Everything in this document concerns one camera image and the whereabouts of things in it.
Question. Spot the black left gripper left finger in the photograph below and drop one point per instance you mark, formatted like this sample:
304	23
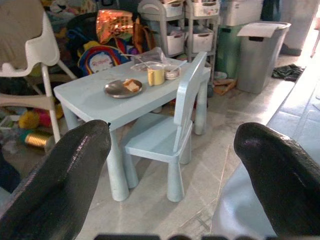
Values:
57	190

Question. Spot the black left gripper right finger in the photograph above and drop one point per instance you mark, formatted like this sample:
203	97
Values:
287	185

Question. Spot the gold thread spool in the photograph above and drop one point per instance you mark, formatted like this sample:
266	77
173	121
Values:
37	140

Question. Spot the yellow soft toy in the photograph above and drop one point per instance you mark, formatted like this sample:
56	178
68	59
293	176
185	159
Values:
28	120

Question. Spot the light blue kids table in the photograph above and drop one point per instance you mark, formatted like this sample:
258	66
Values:
92	102

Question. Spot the light blue kids chair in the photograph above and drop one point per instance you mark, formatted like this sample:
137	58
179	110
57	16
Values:
155	142

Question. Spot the dark crumpled cloth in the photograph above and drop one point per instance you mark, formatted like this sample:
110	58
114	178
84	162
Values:
287	72

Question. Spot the round steel plate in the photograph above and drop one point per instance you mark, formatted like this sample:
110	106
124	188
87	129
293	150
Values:
115	90

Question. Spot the brown cardboard scraps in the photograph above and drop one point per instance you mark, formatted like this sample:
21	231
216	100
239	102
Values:
225	86

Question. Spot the tall grey bin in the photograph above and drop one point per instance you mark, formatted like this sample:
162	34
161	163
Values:
260	62

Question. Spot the bread slice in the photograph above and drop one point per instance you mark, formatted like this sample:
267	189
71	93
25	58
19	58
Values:
131	85

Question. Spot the rainbow kids backpack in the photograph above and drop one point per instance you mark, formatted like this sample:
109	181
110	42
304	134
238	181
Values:
102	60

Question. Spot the white high chair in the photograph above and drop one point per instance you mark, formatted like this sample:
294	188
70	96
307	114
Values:
40	50

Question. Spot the green bin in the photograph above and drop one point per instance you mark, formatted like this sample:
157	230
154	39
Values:
228	55

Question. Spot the yellow plastic cup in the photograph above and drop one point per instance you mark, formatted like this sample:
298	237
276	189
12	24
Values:
155	76

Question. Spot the white cardboard sheet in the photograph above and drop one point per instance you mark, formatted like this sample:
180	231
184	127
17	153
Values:
258	30

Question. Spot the small bowl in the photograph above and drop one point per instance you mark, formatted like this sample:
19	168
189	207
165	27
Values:
172	74

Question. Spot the white spoon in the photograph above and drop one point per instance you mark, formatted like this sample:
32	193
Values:
180	65

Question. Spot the clear plastic bag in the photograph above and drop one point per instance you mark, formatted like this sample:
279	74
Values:
152	56

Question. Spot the white storage drawer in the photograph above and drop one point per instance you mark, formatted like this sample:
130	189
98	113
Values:
203	42
173	9
205	8
175	43

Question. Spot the orange foil balloon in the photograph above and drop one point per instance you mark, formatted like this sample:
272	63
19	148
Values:
113	25

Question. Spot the white storage box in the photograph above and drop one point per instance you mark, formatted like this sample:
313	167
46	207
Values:
241	11

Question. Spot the grey storage rack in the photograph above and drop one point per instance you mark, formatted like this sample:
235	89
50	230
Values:
188	27

